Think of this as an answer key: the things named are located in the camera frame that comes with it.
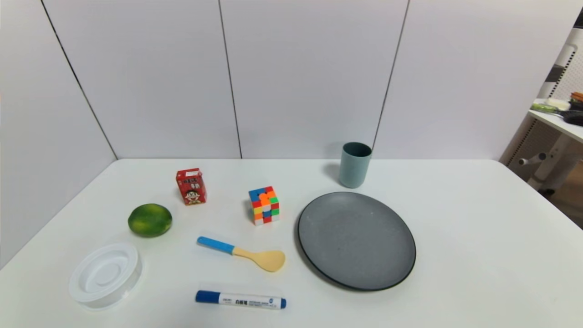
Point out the white round plastic lid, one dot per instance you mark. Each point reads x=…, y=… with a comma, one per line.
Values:
x=104, y=274

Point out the red milk carton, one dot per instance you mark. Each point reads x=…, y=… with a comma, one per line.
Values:
x=191, y=187

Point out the white pegboard panel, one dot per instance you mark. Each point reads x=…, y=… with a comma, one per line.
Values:
x=567, y=68

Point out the green lime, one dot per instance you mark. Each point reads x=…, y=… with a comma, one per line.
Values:
x=149, y=220

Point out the black pan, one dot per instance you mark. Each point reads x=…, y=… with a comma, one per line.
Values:
x=575, y=117

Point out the blue whiteboard marker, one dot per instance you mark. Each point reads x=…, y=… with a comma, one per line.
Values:
x=241, y=300

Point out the white desk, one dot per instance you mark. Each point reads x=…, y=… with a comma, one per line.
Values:
x=558, y=136

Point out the multicoloured puzzle cube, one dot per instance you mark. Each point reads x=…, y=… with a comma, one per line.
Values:
x=264, y=206

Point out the grey-blue cup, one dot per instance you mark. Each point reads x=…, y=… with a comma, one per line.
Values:
x=354, y=166

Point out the gray round plate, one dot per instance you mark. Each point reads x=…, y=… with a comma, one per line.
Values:
x=356, y=240

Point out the green vegetable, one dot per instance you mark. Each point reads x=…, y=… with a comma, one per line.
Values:
x=543, y=108

